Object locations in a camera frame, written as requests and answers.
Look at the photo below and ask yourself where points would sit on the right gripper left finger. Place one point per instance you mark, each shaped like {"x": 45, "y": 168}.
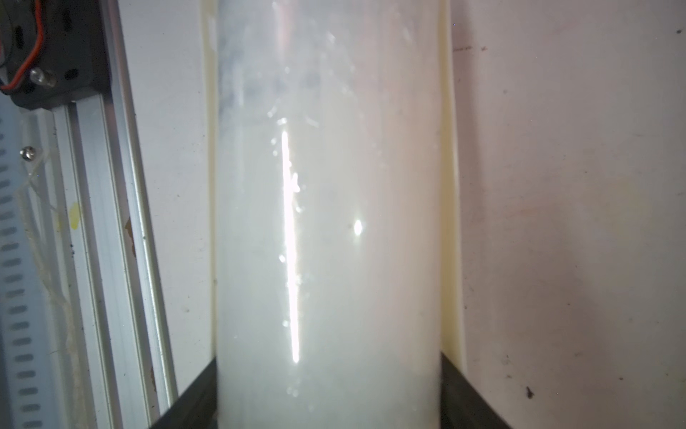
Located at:
{"x": 197, "y": 406}

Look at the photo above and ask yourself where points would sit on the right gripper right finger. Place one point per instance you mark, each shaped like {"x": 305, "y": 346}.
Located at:
{"x": 462, "y": 407}

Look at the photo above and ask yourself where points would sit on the plastic wrap roll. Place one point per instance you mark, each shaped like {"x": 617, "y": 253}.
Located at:
{"x": 327, "y": 214}

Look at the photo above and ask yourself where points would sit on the aluminium rail at front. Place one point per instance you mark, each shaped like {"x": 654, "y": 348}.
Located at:
{"x": 83, "y": 333}

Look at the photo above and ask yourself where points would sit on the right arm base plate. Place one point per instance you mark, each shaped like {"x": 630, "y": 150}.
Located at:
{"x": 52, "y": 52}

